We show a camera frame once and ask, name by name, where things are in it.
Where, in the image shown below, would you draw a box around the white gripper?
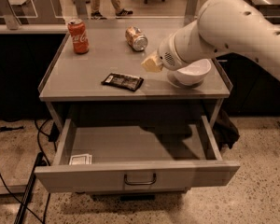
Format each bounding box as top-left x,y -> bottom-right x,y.
141,33 -> 189,73

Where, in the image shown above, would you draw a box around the dark rxbar chocolate wrapper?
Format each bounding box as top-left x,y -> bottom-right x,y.
101,73 -> 144,91

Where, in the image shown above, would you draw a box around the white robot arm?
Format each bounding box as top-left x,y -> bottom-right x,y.
142,0 -> 280,81

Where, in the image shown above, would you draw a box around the open grey top drawer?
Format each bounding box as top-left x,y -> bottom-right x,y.
35,118 -> 240,195

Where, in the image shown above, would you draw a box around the small white packet in drawer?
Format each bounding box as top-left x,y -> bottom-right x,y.
69,154 -> 92,165

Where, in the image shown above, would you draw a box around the orange silver can lying down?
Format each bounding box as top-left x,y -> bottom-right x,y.
125,26 -> 148,51

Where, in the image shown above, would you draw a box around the grey metal cabinet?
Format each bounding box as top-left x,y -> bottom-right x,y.
39,20 -> 232,129

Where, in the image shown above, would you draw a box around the white bowl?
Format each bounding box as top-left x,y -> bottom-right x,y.
173,59 -> 211,86

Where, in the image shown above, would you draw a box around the red coca-cola can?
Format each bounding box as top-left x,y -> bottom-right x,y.
67,19 -> 89,54

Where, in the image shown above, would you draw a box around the person legs in khaki trousers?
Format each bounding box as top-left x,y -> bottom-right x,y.
91,0 -> 133,20

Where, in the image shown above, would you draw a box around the clear glass partition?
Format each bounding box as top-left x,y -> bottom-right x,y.
0,0 -> 280,31

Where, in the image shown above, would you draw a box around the black drawer handle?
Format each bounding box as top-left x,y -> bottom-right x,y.
123,173 -> 157,186

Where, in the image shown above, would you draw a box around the black floor cable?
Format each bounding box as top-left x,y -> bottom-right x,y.
0,119 -> 54,224

